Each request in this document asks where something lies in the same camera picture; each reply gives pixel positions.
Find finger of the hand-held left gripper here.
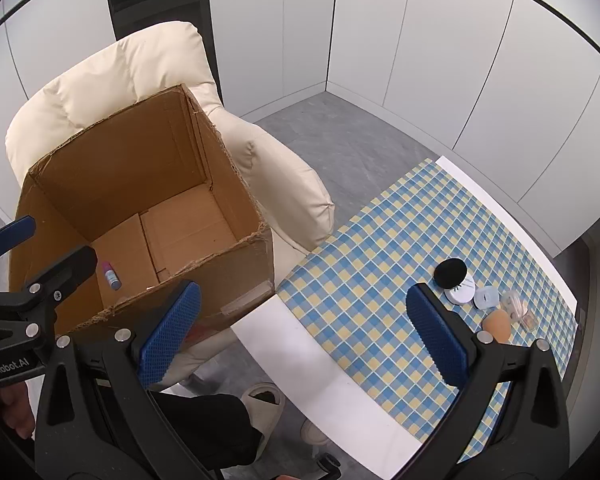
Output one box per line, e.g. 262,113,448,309
0,215,37,281
0,244,99,341

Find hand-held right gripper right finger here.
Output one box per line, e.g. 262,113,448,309
405,282,572,480

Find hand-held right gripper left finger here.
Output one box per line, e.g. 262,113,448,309
32,280,222,480

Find light blue plastic case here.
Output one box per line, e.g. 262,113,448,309
474,285,501,311

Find brown cardboard box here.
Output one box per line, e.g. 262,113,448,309
7,84,276,356

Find person's left hand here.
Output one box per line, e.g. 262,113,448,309
0,384,37,442

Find small blue pink tube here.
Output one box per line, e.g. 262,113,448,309
100,260,122,291

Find white round compact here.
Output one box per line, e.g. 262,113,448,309
442,276,477,306

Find beige makeup sponge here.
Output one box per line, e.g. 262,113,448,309
482,308,511,345

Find black powder puff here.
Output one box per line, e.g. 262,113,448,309
434,258,468,289

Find blue yellow checkered tablecloth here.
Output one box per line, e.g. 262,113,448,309
277,157,581,466

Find person's black trouser leg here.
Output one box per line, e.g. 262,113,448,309
150,392,263,468

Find beige slipper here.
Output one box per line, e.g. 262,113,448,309
300,417,333,447
240,382,287,458

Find black caster wheel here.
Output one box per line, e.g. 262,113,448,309
317,452,342,478

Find cream padded armchair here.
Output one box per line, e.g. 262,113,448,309
5,21,336,396

